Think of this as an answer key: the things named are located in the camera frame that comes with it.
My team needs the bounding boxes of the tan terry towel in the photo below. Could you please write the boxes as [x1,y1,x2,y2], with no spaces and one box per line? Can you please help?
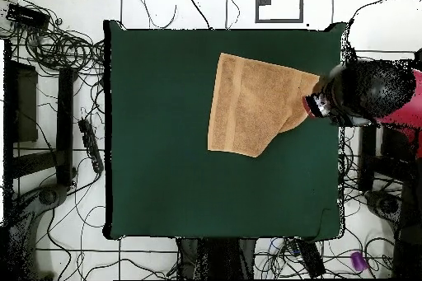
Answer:
[206,52,321,159]

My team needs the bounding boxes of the black keyboard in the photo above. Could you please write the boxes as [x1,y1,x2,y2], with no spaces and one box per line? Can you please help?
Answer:
[289,237,326,279]

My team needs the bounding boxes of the black stand frame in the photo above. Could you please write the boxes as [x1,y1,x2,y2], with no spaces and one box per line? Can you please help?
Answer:
[2,39,78,190]

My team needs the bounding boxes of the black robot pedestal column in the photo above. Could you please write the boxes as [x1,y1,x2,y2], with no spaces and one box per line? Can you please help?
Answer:
[177,237,256,280]

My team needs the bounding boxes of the small purple object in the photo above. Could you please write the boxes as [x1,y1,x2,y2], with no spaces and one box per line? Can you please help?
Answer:
[349,250,368,272]

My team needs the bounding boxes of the black upright bar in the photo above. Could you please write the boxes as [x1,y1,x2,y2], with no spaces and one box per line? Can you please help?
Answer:
[358,124,379,193]

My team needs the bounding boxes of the black box with cables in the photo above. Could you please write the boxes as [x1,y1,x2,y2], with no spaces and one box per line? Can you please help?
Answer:
[6,2,51,31]

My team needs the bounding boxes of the dark green tablecloth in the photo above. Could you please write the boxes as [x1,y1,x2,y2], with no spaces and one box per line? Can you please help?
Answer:
[102,19,347,241]

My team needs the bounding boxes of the black power strip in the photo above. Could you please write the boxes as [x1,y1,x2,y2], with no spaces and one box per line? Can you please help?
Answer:
[77,118,105,175]

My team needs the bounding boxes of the gray tripod base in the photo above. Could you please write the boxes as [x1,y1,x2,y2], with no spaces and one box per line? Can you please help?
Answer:
[30,183,70,211]
[363,190,405,227]

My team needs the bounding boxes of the dark flat panel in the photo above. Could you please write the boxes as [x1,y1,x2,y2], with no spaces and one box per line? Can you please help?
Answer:
[12,61,39,143]

